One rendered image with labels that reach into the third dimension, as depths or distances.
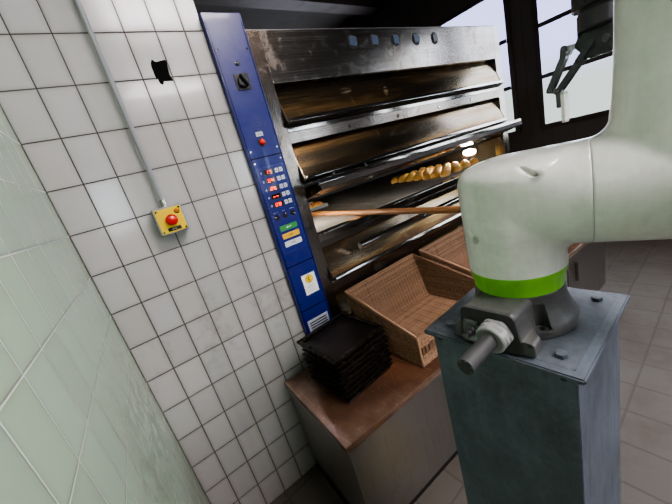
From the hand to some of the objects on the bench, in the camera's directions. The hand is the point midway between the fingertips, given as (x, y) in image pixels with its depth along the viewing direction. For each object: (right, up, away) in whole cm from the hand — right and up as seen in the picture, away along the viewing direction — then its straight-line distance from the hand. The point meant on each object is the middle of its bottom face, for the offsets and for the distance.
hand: (601, 108), depth 70 cm
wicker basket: (+33, -49, +124) cm, 137 cm away
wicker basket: (-14, -71, +95) cm, 119 cm away
